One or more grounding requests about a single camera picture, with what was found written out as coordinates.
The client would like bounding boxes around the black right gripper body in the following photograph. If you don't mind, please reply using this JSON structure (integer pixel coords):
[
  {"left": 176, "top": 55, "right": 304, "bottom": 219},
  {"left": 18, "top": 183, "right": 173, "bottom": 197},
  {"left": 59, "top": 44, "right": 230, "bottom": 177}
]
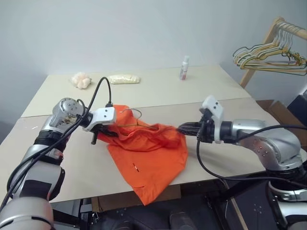
[{"left": 197, "top": 108, "right": 216, "bottom": 142}]

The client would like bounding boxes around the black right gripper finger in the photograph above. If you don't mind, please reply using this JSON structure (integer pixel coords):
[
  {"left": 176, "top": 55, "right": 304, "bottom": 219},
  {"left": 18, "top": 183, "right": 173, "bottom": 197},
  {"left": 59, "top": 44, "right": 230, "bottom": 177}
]
[
  {"left": 177, "top": 128, "right": 201, "bottom": 138},
  {"left": 177, "top": 121, "right": 201, "bottom": 129}
]

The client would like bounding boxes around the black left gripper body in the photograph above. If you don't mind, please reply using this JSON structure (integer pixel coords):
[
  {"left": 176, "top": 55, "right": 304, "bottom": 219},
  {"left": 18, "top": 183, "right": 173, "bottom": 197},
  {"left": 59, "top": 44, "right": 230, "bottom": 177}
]
[{"left": 94, "top": 124, "right": 109, "bottom": 137}]

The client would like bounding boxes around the thin wire hanger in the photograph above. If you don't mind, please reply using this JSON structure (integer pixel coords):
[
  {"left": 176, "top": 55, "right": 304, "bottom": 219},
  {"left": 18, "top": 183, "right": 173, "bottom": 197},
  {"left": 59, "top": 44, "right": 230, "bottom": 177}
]
[{"left": 119, "top": 108, "right": 161, "bottom": 132}]

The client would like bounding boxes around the orange shirt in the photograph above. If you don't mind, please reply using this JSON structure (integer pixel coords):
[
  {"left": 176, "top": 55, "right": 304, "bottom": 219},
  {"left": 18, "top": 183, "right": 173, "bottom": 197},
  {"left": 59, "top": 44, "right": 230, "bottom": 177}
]
[{"left": 96, "top": 103, "right": 189, "bottom": 207}]

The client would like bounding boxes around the white plastic bottle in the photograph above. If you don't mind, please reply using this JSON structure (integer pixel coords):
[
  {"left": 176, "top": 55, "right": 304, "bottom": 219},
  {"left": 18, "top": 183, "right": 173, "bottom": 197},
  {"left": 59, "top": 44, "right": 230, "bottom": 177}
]
[{"left": 179, "top": 55, "right": 190, "bottom": 81}]

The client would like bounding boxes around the brown cardboard box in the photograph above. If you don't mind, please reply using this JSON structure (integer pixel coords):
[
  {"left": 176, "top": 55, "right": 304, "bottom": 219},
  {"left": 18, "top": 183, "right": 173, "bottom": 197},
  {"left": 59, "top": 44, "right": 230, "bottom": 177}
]
[{"left": 256, "top": 99, "right": 307, "bottom": 129}]

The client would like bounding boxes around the thin wooden stick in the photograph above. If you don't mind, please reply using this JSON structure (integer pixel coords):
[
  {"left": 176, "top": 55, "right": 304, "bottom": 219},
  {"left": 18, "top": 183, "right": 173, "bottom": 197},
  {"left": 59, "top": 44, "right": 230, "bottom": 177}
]
[{"left": 229, "top": 198, "right": 248, "bottom": 230}]

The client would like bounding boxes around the black case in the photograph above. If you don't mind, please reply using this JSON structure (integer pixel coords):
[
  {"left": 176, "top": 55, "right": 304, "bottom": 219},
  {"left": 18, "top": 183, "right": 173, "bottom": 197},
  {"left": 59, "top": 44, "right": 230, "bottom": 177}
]
[{"left": 286, "top": 88, "right": 307, "bottom": 118}]

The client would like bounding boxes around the wooden clothes rack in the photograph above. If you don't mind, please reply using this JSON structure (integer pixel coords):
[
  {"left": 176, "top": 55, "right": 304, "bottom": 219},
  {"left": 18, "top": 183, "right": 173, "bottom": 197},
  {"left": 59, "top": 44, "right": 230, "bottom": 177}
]
[{"left": 239, "top": 16, "right": 307, "bottom": 88}]

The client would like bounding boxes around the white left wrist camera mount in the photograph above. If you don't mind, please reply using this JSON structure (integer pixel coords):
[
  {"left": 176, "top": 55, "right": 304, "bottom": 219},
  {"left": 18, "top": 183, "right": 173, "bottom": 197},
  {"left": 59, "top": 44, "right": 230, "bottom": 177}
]
[{"left": 82, "top": 106, "right": 118, "bottom": 132}]

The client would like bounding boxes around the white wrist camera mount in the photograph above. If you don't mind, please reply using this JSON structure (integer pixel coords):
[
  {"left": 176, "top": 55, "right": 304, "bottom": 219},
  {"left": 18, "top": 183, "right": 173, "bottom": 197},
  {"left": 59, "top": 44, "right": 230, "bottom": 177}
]
[
  {"left": 82, "top": 106, "right": 118, "bottom": 132},
  {"left": 201, "top": 95, "right": 225, "bottom": 145}
]

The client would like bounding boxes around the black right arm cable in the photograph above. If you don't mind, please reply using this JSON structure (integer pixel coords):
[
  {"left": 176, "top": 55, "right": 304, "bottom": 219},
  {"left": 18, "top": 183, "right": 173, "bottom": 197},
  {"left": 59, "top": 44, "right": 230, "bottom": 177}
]
[{"left": 196, "top": 124, "right": 307, "bottom": 181}]

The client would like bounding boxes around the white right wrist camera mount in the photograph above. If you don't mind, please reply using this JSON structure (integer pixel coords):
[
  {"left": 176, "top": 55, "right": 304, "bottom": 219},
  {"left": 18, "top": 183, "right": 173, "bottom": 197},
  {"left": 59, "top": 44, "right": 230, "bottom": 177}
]
[{"left": 201, "top": 95, "right": 225, "bottom": 145}]

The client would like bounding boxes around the dark green wire hanger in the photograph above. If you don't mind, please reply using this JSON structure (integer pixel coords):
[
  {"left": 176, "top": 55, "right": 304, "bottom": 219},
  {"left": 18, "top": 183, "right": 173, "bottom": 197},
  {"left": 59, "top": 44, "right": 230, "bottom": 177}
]
[{"left": 232, "top": 44, "right": 307, "bottom": 76}]

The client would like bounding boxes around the olive wire hanger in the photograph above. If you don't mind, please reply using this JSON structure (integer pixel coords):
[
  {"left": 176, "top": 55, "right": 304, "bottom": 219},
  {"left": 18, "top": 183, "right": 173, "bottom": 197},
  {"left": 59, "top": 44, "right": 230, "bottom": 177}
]
[{"left": 239, "top": 23, "right": 307, "bottom": 75}]

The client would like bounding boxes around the yellow wire hanger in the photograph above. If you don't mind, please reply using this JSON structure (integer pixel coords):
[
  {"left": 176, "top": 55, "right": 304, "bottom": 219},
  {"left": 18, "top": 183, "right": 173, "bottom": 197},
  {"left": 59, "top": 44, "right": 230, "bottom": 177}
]
[{"left": 234, "top": 22, "right": 307, "bottom": 74}]

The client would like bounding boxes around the pale white wire hanger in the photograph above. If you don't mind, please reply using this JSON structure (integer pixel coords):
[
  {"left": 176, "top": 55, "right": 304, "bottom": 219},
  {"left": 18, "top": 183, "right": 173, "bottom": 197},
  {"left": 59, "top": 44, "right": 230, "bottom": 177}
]
[{"left": 238, "top": 21, "right": 302, "bottom": 69}]

